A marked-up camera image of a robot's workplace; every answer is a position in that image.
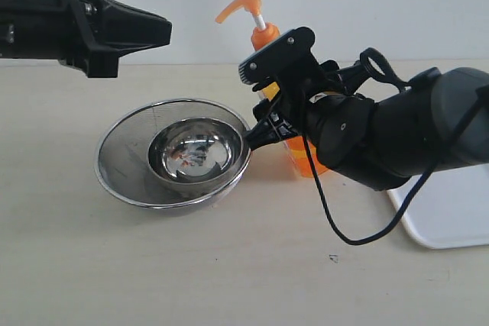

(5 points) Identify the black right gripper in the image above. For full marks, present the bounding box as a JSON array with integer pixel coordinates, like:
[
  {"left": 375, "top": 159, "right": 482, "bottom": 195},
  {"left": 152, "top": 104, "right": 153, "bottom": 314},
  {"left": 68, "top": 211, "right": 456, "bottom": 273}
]
[{"left": 244, "top": 50, "right": 374, "bottom": 151}]

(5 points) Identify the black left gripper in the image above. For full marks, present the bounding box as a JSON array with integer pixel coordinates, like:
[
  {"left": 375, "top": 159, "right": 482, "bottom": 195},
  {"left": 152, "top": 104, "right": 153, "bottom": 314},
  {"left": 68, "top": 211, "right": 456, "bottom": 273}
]
[{"left": 37, "top": 0, "right": 173, "bottom": 79}]

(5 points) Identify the orange pump soap bottle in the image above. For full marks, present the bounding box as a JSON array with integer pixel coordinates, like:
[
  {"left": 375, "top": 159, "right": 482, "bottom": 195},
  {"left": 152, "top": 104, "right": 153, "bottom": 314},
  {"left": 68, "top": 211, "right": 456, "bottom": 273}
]
[{"left": 215, "top": 0, "right": 313, "bottom": 177}]

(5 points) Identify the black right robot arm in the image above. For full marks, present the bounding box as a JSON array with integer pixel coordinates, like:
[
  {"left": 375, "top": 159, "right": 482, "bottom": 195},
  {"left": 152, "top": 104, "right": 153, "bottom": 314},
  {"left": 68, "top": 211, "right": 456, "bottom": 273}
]
[{"left": 240, "top": 49, "right": 488, "bottom": 191}]

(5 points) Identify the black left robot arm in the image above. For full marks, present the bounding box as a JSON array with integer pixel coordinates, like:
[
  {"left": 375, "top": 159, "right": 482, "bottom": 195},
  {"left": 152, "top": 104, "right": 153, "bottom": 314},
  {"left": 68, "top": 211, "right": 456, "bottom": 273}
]
[{"left": 1, "top": 0, "right": 173, "bottom": 79}]

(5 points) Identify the small steel inner bowl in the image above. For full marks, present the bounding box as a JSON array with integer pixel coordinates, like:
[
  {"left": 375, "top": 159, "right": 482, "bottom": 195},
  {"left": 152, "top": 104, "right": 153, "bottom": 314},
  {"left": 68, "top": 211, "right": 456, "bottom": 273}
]
[{"left": 147, "top": 117, "right": 248, "bottom": 194}]

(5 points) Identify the steel mesh strainer basket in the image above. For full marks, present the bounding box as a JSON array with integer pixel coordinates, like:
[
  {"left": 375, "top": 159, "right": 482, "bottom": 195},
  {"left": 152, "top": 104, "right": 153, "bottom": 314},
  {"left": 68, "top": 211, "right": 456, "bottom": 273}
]
[{"left": 95, "top": 98, "right": 251, "bottom": 210}]

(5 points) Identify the white rectangular plastic tray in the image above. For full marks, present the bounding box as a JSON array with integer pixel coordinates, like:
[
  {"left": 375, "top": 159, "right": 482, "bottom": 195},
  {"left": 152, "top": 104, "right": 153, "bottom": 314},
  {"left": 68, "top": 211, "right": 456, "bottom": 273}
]
[{"left": 402, "top": 164, "right": 488, "bottom": 250}]

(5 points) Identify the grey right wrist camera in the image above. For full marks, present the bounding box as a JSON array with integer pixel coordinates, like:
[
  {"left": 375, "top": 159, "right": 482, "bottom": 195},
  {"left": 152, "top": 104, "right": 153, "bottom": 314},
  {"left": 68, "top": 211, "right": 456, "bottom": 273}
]
[{"left": 238, "top": 26, "right": 316, "bottom": 86}]

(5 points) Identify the black right camera cable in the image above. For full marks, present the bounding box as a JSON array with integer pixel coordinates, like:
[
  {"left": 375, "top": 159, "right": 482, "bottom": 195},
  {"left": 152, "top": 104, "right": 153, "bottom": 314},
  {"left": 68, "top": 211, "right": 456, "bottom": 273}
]
[{"left": 297, "top": 47, "right": 489, "bottom": 246}]

